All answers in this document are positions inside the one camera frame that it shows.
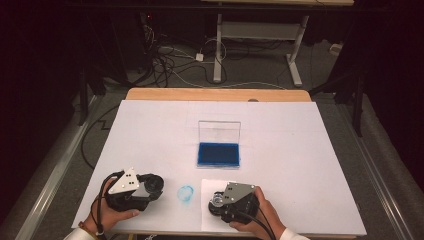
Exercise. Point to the black round stamp cap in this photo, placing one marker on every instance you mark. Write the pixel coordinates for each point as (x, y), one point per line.
(154, 184)

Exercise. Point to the small white paper sheet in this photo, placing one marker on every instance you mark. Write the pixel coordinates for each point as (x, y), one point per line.
(208, 221)

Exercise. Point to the aluminium rail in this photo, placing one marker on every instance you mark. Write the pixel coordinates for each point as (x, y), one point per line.
(53, 176)
(373, 173)

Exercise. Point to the white left sleeve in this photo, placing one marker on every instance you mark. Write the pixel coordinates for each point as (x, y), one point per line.
(76, 236)

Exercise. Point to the person's right hand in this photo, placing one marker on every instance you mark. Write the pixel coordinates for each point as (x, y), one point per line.
(266, 216)

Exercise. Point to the blue ink pad clear lid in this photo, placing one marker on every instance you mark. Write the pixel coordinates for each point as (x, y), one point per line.
(218, 155)

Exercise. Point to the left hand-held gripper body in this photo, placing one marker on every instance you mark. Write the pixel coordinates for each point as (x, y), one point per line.
(125, 186)

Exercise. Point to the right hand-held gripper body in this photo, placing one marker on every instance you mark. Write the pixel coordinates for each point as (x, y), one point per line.
(240, 200)

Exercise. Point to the white right sleeve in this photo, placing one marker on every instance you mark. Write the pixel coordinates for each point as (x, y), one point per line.
(293, 235)

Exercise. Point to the white metal desk frame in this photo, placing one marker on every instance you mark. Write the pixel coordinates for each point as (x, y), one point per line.
(260, 31)

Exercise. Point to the wooden table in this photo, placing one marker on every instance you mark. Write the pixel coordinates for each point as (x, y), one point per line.
(200, 94)

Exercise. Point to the large white board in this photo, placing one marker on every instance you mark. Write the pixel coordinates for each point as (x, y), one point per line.
(273, 140)

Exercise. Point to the person's left hand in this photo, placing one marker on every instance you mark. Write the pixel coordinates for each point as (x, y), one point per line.
(106, 215)

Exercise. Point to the black stand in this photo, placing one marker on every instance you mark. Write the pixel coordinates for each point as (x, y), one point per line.
(356, 100)
(83, 96)

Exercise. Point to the white power adapter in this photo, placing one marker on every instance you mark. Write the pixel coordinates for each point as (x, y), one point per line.
(199, 57)

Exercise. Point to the white sleeve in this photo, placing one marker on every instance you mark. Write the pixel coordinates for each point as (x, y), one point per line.
(76, 236)
(293, 235)

